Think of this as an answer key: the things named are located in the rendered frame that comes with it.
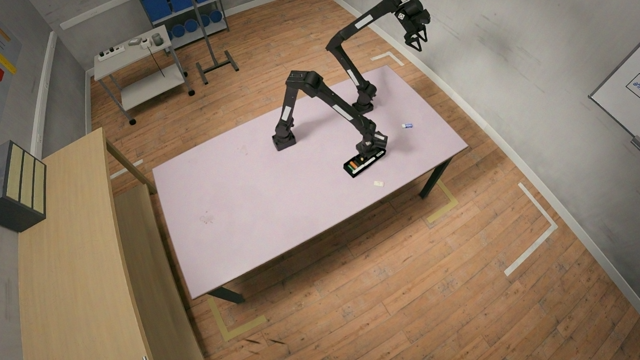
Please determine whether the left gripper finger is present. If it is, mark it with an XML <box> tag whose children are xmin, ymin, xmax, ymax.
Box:
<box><xmin>415</xmin><ymin>26</ymin><xmax>428</xmax><ymax>43</ymax></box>
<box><xmin>406</xmin><ymin>36</ymin><xmax>422</xmax><ymax>52</ymax></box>

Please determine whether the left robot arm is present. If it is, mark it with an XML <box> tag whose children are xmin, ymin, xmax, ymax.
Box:
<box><xmin>325</xmin><ymin>0</ymin><xmax>431</xmax><ymax>114</ymax></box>

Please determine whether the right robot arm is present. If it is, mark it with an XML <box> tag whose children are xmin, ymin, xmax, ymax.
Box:
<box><xmin>271</xmin><ymin>70</ymin><xmax>388</xmax><ymax>152</ymax></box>

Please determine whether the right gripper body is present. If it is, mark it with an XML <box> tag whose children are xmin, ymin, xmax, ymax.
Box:
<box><xmin>355</xmin><ymin>141</ymin><xmax>377</xmax><ymax>159</ymax></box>

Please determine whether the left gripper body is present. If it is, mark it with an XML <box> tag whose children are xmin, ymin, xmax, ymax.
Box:
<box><xmin>400</xmin><ymin>16</ymin><xmax>425</xmax><ymax>44</ymax></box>

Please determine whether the black bin rack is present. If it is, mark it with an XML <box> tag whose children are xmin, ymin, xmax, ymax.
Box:
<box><xmin>343</xmin><ymin>147</ymin><xmax>386</xmax><ymax>178</ymax></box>

